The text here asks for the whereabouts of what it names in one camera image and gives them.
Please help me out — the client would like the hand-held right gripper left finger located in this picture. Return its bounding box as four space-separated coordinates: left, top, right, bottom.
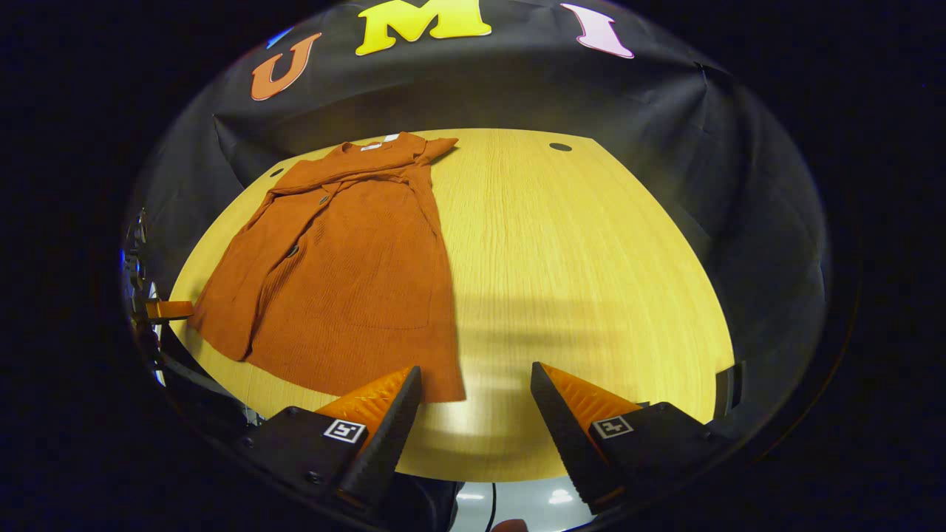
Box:
235 365 423 518

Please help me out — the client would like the black bracket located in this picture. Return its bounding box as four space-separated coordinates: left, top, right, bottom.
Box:
713 361 746 422

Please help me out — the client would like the orange button-up shirt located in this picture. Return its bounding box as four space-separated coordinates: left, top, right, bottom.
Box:
188 132 468 404

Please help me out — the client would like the black backdrop cloth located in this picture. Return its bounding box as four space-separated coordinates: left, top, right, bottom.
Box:
122 0 828 444

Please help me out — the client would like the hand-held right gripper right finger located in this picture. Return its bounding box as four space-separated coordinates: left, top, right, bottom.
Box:
530 361 732 516

